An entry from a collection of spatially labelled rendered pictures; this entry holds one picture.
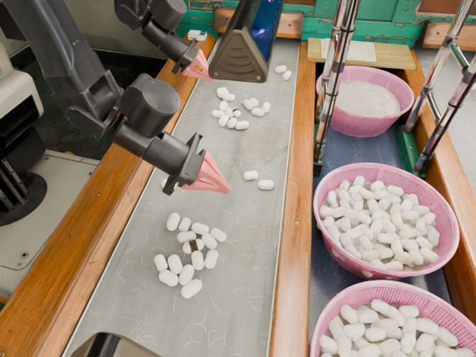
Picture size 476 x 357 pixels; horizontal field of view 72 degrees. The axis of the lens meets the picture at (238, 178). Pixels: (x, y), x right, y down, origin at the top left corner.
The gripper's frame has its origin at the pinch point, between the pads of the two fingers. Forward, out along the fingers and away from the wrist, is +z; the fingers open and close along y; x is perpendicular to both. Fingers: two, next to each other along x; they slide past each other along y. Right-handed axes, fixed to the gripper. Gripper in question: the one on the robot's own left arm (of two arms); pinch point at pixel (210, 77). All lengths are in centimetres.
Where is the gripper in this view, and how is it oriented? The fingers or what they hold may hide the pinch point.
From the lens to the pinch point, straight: 93.2
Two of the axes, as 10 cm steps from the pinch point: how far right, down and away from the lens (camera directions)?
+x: -6.5, 4.3, 6.3
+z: 7.5, 5.4, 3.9
